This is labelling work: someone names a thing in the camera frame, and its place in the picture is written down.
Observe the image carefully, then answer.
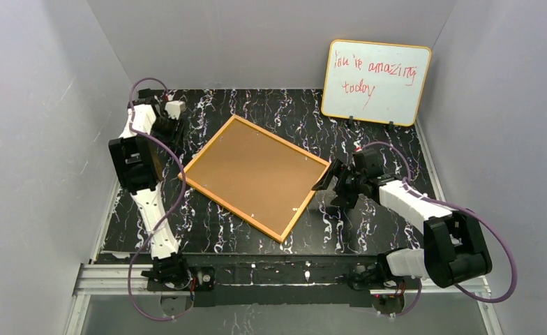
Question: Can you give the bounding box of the whiteboard with red writing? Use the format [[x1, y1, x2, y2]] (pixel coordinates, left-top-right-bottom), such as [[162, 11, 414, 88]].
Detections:
[[320, 39, 432, 126]]

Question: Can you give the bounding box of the brown backing board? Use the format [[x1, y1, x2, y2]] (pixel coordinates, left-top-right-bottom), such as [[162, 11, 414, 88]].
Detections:
[[184, 120, 326, 237]]

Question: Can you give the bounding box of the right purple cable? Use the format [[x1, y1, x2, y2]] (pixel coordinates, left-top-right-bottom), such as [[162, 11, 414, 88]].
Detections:
[[354, 141, 518, 318]]

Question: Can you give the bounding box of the aluminium rail with black bases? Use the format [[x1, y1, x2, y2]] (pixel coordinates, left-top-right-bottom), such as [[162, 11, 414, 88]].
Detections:
[[73, 251, 492, 308]]

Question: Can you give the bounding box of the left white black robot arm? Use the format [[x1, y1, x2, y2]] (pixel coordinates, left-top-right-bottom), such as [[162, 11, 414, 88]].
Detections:
[[108, 89, 189, 285]]

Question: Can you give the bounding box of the yellow wooden picture frame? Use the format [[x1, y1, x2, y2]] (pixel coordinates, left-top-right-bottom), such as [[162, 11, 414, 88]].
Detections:
[[178, 114, 332, 244]]

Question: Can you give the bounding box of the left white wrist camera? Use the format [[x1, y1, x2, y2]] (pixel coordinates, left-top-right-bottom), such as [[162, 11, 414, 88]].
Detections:
[[164, 100, 186, 120]]

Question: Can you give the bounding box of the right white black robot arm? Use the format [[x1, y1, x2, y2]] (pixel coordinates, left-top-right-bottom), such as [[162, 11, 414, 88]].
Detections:
[[313, 149, 493, 288]]

